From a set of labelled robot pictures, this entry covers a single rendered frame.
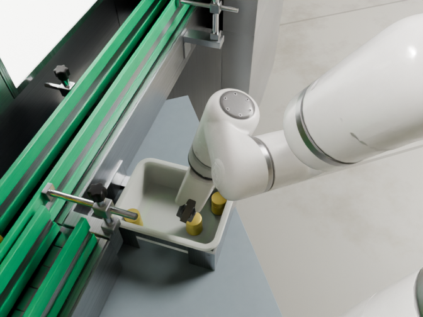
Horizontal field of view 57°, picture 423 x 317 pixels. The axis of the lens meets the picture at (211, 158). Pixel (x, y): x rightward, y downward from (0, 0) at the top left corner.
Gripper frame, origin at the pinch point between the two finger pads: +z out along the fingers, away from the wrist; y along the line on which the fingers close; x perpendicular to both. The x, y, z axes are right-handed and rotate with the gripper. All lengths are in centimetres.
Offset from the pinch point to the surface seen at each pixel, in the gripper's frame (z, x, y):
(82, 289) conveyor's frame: 3.4, -10.6, 21.3
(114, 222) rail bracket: 0.4, -10.9, 9.7
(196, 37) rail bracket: 6, -17, -53
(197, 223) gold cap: 5.9, 3.1, 0.6
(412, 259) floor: 65, 94, -54
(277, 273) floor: 79, 44, -30
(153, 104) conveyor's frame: 12.0, -18.9, -28.5
